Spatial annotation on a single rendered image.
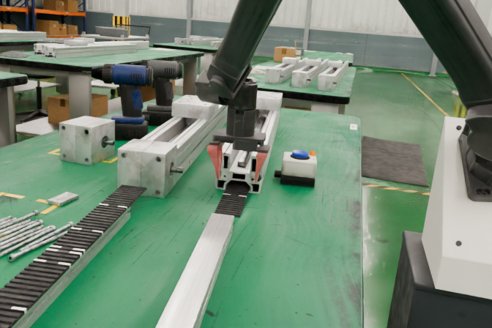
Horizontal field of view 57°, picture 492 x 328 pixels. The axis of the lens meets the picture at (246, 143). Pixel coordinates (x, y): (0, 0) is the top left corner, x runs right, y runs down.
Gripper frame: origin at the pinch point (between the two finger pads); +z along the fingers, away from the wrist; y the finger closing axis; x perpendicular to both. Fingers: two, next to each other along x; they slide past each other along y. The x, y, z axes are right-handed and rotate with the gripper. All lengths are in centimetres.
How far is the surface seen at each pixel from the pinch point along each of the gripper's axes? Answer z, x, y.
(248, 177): 1.5, -4.5, -1.9
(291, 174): 2.4, -12.7, -10.9
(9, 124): 29, -133, 143
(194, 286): 2.3, 38.9, -0.7
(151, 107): -2, -57, 38
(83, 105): 31, -214, 143
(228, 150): -3.6, -6.6, 3.4
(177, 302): 2.3, 42.6, 0.5
